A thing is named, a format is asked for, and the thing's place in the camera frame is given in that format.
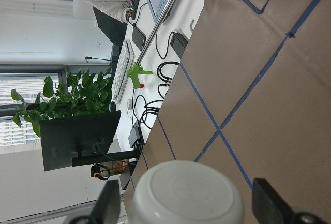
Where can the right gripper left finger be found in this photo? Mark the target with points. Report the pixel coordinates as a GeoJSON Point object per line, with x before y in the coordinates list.
{"type": "Point", "coordinates": [107, 208]}

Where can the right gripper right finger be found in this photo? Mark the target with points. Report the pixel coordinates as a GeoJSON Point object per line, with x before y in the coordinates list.
{"type": "Point", "coordinates": [268, 206]}

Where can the white plastic cup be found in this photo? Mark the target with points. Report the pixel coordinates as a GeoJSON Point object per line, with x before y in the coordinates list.
{"type": "Point", "coordinates": [182, 191]}

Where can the black computer monitor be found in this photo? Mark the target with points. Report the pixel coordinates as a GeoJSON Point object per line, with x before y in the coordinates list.
{"type": "Point", "coordinates": [65, 138]}

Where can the green potted plant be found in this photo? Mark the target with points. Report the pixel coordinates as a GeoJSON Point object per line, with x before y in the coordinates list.
{"type": "Point", "coordinates": [83, 93]}

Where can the metal reacher grabber tool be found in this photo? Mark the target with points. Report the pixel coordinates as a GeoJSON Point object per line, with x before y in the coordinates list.
{"type": "Point", "coordinates": [136, 69]}

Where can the white keyboard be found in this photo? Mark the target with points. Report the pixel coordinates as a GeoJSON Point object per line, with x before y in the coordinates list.
{"type": "Point", "coordinates": [126, 58]}

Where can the black smartphone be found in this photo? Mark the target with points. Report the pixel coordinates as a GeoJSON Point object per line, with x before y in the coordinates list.
{"type": "Point", "coordinates": [138, 38]}

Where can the black power adapter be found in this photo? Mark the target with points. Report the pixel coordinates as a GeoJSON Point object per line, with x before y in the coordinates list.
{"type": "Point", "coordinates": [178, 43]}

